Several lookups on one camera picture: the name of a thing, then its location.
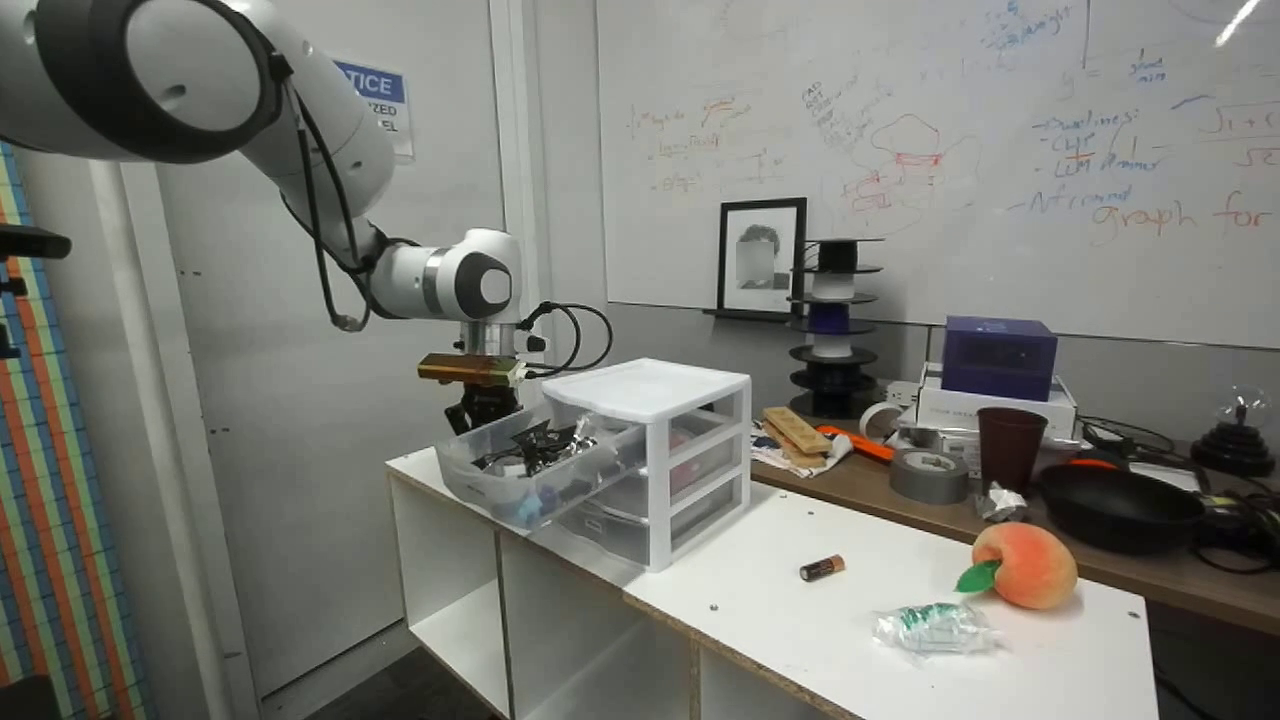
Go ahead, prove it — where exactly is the clear bag with green pieces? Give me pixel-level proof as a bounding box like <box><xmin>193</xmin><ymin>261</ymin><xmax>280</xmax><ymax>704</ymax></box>
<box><xmin>874</xmin><ymin>597</ymin><xmax>1007</xmax><ymax>658</ymax></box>

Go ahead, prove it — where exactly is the grey tape roll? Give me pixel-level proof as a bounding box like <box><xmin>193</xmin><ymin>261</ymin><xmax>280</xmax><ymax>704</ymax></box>
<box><xmin>889</xmin><ymin>442</ymin><xmax>977</xmax><ymax>507</ymax></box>

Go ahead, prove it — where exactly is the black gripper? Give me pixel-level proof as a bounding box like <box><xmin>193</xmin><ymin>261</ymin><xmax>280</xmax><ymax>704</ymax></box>
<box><xmin>440</xmin><ymin>379</ymin><xmax>581</xmax><ymax>472</ymax></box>

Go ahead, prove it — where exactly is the black dome device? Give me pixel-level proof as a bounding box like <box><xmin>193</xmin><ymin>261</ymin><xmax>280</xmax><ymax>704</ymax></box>
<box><xmin>1189</xmin><ymin>386</ymin><xmax>1280</xmax><ymax>478</ymax></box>

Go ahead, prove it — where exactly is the black frying pan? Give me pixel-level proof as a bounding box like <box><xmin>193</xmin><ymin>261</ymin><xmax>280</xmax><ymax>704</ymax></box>
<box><xmin>1038</xmin><ymin>454</ymin><xmax>1211</xmax><ymax>561</ymax></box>

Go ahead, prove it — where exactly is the whiteboard with writing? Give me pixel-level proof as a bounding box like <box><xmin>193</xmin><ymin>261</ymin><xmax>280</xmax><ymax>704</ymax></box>
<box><xmin>594</xmin><ymin>0</ymin><xmax>1280</xmax><ymax>350</ymax></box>

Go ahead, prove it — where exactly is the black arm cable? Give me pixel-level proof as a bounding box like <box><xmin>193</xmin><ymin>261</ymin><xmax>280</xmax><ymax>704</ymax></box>
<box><xmin>289</xmin><ymin>91</ymin><xmax>379</xmax><ymax>336</ymax></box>

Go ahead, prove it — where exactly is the white crumpled paper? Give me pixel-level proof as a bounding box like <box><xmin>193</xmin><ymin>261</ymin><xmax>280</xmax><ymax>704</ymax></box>
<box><xmin>753</xmin><ymin>425</ymin><xmax>859</xmax><ymax>484</ymax></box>

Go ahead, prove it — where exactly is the blue and white notice sign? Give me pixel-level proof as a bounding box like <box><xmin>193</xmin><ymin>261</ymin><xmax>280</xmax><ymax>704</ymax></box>
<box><xmin>333</xmin><ymin>54</ymin><xmax>419</xmax><ymax>169</ymax></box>

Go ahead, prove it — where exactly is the colourful striped panel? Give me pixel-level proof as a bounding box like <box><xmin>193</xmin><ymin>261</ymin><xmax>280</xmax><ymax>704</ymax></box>
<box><xmin>0</xmin><ymin>135</ymin><xmax>152</xmax><ymax>720</ymax></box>

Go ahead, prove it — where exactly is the black looped wrist cable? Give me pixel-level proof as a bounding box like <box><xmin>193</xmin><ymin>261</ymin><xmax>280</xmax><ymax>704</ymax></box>
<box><xmin>517</xmin><ymin>299</ymin><xmax>619</xmax><ymax>379</ymax></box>

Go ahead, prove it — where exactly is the black framed portrait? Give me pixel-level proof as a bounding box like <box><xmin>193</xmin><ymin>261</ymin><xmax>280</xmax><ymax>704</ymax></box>
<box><xmin>714</xmin><ymin>195</ymin><xmax>813</xmax><ymax>325</ymax></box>

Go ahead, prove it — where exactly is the brown wrist camera bar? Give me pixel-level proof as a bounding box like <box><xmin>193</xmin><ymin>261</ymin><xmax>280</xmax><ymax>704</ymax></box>
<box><xmin>416</xmin><ymin>348</ymin><xmax>532</xmax><ymax>390</ymax></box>

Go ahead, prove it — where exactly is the white flat box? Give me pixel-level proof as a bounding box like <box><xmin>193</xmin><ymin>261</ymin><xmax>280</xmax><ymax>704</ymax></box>
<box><xmin>912</xmin><ymin>374</ymin><xmax>1081</xmax><ymax>448</ymax></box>

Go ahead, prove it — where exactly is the orange handled tool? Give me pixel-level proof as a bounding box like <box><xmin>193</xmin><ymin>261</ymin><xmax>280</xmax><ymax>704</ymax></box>
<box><xmin>815</xmin><ymin>419</ymin><xmax>899</xmax><ymax>469</ymax></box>

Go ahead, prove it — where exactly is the crumpled foil wrapper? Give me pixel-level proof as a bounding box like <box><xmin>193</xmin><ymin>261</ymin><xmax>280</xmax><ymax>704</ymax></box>
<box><xmin>982</xmin><ymin>478</ymin><xmax>1034</xmax><ymax>523</ymax></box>

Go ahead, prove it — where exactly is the white mug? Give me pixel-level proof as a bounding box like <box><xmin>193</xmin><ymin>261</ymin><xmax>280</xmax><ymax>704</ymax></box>
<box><xmin>856</xmin><ymin>390</ymin><xmax>926</xmax><ymax>442</ymax></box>

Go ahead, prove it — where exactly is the small silver object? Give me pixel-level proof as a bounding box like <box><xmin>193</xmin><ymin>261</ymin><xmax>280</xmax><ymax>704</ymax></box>
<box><xmin>480</xmin><ymin>448</ymin><xmax>537</xmax><ymax>484</ymax></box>

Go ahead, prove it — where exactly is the wooden block brush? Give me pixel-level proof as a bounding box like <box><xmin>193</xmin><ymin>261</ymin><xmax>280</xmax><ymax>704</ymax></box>
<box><xmin>759</xmin><ymin>404</ymin><xmax>837</xmax><ymax>463</ymax></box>

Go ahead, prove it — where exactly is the purple box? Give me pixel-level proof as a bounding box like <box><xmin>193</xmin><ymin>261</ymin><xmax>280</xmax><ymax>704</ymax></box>
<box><xmin>939</xmin><ymin>310</ymin><xmax>1064</xmax><ymax>404</ymax></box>

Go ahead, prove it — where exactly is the orange toy peach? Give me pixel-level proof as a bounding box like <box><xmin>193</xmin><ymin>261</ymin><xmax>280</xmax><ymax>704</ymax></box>
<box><xmin>954</xmin><ymin>515</ymin><xmax>1081</xmax><ymax>617</ymax></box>

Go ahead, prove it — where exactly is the dark brown cup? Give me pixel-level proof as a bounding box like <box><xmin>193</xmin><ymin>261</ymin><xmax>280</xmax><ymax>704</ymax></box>
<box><xmin>977</xmin><ymin>404</ymin><xmax>1054</xmax><ymax>499</ymax></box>

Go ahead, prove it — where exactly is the black spool stack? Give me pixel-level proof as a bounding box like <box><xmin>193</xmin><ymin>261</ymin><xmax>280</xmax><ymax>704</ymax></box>
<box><xmin>786</xmin><ymin>236</ymin><xmax>889</xmax><ymax>419</ymax></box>

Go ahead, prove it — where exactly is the black and copper battery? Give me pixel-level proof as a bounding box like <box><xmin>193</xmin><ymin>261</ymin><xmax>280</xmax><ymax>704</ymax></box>
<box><xmin>795</xmin><ymin>553</ymin><xmax>854</xmax><ymax>588</ymax></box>

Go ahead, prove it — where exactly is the black armrest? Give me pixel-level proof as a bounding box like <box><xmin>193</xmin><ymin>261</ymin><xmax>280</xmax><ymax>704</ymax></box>
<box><xmin>0</xmin><ymin>220</ymin><xmax>78</xmax><ymax>263</ymax></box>

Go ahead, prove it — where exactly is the white shelf cabinet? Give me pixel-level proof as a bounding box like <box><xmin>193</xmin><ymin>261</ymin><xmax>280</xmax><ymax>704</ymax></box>
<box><xmin>384</xmin><ymin>442</ymin><xmax>1163</xmax><ymax>720</ymax></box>

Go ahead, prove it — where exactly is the wooden desk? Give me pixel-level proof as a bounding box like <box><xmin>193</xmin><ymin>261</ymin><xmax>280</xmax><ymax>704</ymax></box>
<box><xmin>750</xmin><ymin>419</ymin><xmax>1280</xmax><ymax>640</ymax></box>

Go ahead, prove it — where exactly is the clear plastic open drawer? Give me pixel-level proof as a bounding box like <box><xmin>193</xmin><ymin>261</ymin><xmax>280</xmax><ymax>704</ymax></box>
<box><xmin>434</xmin><ymin>398</ymin><xmax>656</xmax><ymax>532</ymax></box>

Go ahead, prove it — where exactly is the white plastic drawer unit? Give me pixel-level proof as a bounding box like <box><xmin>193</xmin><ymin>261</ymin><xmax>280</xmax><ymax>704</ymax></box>
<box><xmin>537</xmin><ymin>355</ymin><xmax>758</xmax><ymax>574</ymax></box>

